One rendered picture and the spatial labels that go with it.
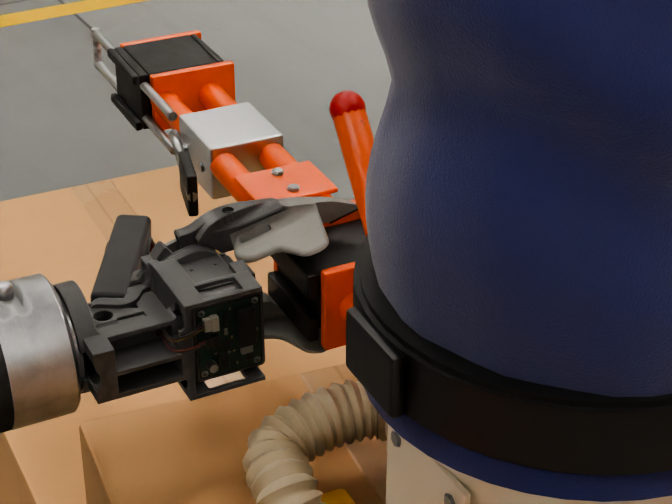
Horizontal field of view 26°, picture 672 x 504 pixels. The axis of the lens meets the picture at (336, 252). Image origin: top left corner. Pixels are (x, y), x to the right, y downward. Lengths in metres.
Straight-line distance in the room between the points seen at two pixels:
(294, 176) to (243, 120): 0.10
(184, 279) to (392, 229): 0.28
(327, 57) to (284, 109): 0.40
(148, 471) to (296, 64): 3.46
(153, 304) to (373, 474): 0.20
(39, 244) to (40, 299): 0.68
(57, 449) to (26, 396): 0.38
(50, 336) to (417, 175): 0.32
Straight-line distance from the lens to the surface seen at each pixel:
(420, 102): 0.63
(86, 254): 1.54
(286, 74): 4.35
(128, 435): 1.05
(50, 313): 0.89
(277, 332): 0.98
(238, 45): 4.57
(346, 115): 0.93
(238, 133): 1.13
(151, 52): 1.27
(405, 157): 0.64
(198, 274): 0.93
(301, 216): 0.96
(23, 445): 1.28
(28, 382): 0.88
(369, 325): 0.69
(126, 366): 0.90
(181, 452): 1.03
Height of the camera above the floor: 1.71
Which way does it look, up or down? 30 degrees down
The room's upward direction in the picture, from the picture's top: straight up
